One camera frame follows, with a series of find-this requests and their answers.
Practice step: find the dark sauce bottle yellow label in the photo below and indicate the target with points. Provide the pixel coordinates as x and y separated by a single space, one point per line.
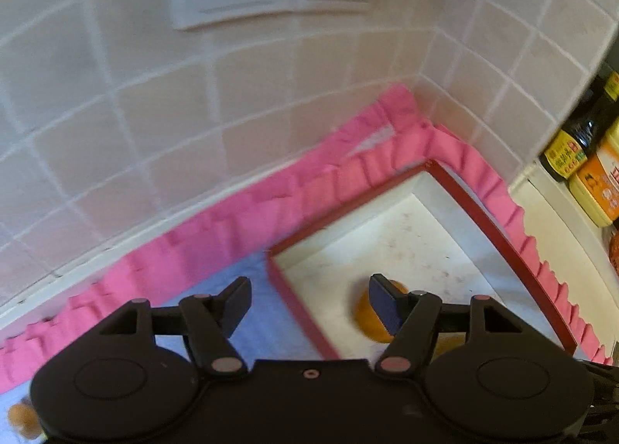
575 139

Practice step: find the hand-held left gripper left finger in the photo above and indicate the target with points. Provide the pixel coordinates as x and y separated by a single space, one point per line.
238 304

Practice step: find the red-rimmed white box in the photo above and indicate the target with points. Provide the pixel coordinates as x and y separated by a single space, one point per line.
425 241

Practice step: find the small orange fruit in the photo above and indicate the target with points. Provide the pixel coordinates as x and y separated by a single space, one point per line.
22 417

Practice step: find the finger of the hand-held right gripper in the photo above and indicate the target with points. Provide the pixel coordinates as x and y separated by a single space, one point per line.
602 393

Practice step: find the yellow-lidded orange jar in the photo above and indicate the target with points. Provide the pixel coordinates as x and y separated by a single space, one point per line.
597 187

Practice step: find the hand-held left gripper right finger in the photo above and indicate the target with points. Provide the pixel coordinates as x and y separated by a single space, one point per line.
384 304

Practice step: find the brown round object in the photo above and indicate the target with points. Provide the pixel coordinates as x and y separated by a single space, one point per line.
614 253

